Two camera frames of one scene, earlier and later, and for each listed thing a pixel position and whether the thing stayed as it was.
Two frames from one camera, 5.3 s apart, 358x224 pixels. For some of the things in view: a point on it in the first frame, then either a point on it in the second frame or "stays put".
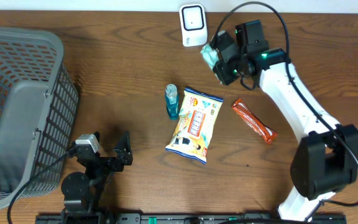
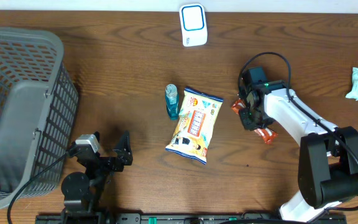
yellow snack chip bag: (192, 136) stays put
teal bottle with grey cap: (172, 101) stays put
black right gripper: (219, 68) to (248, 125)
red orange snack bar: (268, 135) stays put
